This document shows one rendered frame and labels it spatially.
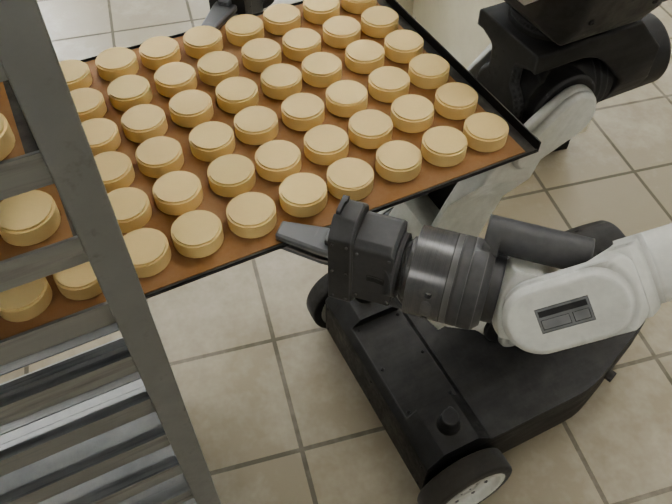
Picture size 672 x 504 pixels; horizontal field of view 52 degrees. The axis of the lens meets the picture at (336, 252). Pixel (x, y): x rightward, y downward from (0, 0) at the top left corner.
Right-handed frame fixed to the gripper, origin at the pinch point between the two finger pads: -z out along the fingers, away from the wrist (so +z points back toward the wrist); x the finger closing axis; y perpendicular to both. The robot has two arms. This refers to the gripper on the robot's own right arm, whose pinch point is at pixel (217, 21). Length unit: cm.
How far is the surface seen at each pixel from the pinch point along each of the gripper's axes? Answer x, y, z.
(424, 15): -75, 4, 133
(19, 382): -62, -34, -34
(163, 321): -95, -31, 5
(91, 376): -7, 9, -50
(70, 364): -63, -27, -27
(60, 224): 8.8, 7.4, -45.1
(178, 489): -45, 9, -47
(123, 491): -34, 6, -53
